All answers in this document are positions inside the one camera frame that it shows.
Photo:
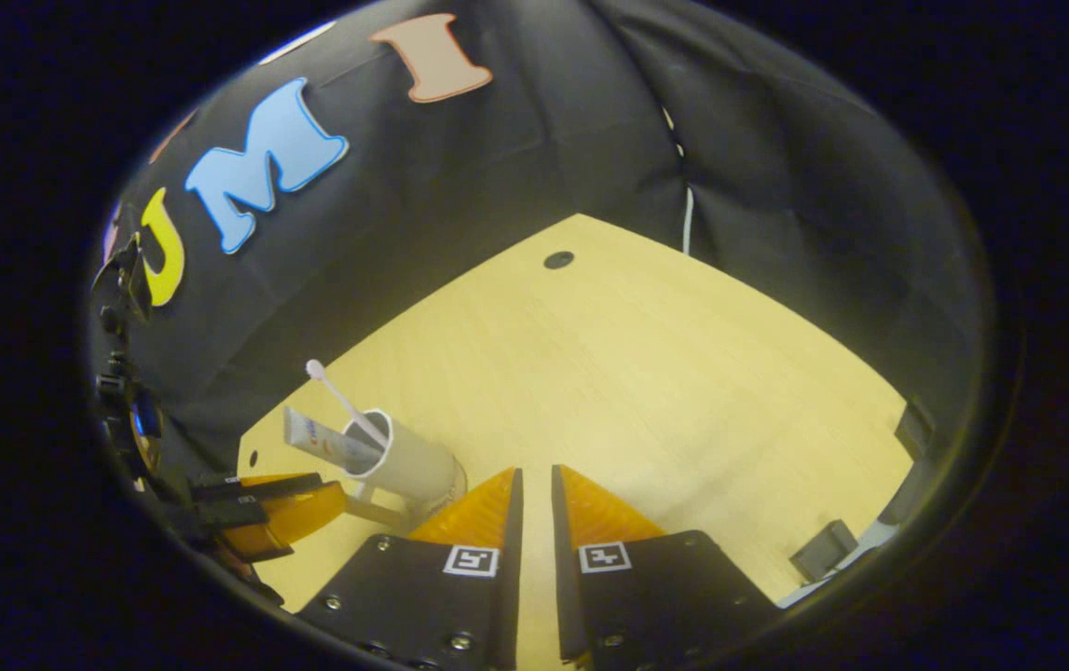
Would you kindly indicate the wooden desktop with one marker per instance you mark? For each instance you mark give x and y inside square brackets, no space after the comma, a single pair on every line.
[637,373]

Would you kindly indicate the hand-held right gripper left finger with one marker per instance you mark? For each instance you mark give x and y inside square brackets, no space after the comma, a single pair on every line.
[508,578]

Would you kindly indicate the dark grey block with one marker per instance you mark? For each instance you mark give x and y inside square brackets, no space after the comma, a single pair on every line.
[823,550]
[913,429]

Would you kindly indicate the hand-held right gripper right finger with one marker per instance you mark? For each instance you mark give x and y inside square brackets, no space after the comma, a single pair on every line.
[564,578]

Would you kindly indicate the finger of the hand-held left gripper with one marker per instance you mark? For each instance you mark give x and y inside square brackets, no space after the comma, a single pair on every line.
[301,508]
[254,542]

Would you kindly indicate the white cup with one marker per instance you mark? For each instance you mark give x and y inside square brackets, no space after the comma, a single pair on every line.
[422,466]

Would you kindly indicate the black backdrop cloth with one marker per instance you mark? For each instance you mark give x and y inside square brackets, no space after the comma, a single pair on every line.
[543,140]

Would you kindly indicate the white toothpaste tube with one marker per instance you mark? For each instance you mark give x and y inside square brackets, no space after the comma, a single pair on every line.
[310,431]

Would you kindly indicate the white toothbrush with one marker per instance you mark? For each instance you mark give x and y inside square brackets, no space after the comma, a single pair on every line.
[315,370]

